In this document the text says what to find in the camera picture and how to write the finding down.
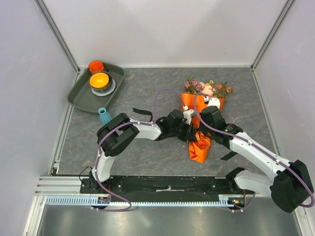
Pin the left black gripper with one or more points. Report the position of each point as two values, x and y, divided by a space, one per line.
189 135

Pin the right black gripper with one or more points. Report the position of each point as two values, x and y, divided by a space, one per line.
202 129

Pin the orange flower bouquet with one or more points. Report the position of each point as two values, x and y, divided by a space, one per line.
198 151

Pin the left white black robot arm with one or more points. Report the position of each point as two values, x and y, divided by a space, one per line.
114 137

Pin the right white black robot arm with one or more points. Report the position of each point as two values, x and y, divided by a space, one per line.
287 183

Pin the blue ribbed vase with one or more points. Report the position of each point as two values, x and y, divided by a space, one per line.
104 116

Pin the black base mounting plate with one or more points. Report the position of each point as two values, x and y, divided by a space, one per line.
213 185

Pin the dark grey bowl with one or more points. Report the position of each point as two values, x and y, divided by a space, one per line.
111 81

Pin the white plate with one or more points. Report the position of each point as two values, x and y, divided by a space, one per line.
104 93

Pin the orange bowl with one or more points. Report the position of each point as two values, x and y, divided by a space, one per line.
99 80

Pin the grey green plastic tray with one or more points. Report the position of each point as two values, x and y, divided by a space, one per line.
82 97

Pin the orange plastic cup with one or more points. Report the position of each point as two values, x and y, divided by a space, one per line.
96 66

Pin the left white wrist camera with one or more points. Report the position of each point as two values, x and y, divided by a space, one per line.
188 114

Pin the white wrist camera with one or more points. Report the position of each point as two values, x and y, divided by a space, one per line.
188 114
212 101

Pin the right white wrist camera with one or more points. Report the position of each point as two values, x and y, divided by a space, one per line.
212 101

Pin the right aluminium frame post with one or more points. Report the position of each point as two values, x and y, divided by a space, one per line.
272 33

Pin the aluminium frame post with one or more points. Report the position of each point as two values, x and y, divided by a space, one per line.
272 33
57 33

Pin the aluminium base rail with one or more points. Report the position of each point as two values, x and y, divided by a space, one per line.
68 186

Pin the grey slotted cable duct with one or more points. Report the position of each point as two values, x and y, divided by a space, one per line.
98 201

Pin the left aluminium frame post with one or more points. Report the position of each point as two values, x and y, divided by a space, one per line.
57 33

